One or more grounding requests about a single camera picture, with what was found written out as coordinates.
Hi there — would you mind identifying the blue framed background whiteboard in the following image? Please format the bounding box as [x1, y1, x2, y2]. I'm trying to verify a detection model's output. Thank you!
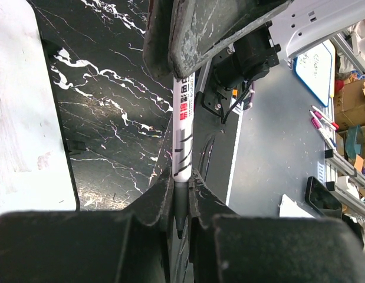
[293, 40, 336, 107]

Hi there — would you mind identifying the black smartphone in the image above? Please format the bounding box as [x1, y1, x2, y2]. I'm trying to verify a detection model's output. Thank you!
[305, 176, 342, 219]

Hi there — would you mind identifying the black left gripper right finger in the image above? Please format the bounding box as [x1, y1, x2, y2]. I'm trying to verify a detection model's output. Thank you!
[189, 170, 364, 282]

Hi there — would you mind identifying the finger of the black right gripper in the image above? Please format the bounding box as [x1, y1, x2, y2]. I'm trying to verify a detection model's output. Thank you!
[142, 0, 176, 78]
[169, 0, 292, 79]

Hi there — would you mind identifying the pink capped background marker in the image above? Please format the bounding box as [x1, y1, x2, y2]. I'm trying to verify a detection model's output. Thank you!
[311, 105, 339, 131]

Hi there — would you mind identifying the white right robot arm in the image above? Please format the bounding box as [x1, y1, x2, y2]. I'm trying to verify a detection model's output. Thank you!
[143, 1, 365, 120]

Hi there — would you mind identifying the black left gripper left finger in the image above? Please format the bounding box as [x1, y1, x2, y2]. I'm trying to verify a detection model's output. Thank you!
[0, 169, 173, 282]

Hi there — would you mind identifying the cardboard box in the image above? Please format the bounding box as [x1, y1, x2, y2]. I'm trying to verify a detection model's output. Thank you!
[333, 80, 365, 131]

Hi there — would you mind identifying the white whiteboard marker pen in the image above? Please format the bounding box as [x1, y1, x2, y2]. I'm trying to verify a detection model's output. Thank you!
[172, 73, 195, 239]

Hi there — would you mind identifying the small white whiteboard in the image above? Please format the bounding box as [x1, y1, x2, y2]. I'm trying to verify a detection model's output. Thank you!
[0, 1, 80, 214]

